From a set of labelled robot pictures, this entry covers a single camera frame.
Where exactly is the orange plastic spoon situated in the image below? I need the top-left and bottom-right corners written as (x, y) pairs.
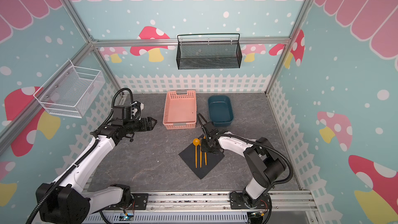
top-left (193, 139), bottom-right (200, 168)

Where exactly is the orange plastic fork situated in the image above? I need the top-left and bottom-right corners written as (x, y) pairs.
top-left (199, 138), bottom-right (203, 168)

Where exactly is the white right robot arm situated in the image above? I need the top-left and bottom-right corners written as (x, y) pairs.
top-left (199, 132), bottom-right (294, 208)

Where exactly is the black paper napkin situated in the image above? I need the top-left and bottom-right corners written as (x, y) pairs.
top-left (179, 144), bottom-right (224, 179)

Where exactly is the pink perforated plastic basket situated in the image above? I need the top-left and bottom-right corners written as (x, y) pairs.
top-left (163, 90), bottom-right (197, 130)

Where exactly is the teal plastic tub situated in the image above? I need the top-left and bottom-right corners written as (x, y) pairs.
top-left (208, 95), bottom-right (234, 127)

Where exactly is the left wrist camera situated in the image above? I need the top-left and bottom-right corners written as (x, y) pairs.
top-left (113, 101), bottom-right (144, 121)

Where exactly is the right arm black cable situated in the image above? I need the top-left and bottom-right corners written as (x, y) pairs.
top-left (196, 112), bottom-right (294, 187)

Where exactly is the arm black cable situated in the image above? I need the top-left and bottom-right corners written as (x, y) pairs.
top-left (25, 88), bottom-right (135, 224)
top-left (196, 112), bottom-right (294, 187)

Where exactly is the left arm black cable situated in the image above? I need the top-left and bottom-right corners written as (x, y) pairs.
top-left (25, 88), bottom-right (135, 224)

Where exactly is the black wire wall basket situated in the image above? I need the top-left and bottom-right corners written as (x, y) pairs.
top-left (176, 33), bottom-right (243, 70)

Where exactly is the white wire wall basket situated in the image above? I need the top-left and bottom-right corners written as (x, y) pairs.
top-left (33, 60), bottom-right (105, 118)

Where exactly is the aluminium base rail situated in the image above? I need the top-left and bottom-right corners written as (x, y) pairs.
top-left (84, 190), bottom-right (322, 224)

